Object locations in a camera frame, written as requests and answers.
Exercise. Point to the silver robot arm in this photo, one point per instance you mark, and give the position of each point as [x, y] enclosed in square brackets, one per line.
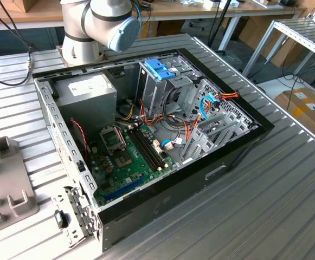
[78, 35]

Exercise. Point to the metal disk bay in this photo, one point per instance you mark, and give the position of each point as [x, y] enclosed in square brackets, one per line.
[202, 147]

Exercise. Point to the beige board connector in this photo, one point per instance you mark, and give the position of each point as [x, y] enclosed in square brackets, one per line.
[157, 146]

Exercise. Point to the black RAM slot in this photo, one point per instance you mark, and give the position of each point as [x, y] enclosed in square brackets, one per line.
[150, 146]
[143, 149]

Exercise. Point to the metal optical drive cage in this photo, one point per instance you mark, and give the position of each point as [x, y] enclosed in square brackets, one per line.
[157, 92]

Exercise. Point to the green motherboard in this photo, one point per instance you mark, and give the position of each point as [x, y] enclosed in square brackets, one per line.
[124, 176]

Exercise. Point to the blue plastic bay latch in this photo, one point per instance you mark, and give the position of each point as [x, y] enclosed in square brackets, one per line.
[157, 69]

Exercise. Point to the open black PC case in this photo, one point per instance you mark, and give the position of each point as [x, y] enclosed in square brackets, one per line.
[173, 195]

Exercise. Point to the blue expansion slot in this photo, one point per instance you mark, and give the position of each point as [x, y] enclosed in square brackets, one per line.
[124, 189]

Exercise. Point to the grey power supply unit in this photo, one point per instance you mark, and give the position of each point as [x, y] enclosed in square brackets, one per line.
[86, 108]

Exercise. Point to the black case fan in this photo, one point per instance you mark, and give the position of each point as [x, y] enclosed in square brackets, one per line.
[77, 140]

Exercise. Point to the black stand pole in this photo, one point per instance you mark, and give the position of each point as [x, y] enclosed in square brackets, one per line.
[222, 16]

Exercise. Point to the black case lock latch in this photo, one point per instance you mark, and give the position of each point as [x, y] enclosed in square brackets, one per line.
[61, 219]

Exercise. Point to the labelled cardboard box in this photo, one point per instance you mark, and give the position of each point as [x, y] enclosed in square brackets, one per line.
[303, 113]

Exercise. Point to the grey parts rack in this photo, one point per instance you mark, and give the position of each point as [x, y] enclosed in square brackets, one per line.
[5, 176]

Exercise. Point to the brown wooden crate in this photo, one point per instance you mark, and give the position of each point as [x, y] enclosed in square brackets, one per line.
[27, 5]

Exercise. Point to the wooden desk white frame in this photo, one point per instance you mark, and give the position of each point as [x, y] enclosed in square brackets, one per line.
[46, 15]
[254, 8]

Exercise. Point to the aluminium frame slat table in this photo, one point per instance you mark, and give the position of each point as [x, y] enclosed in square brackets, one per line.
[295, 32]

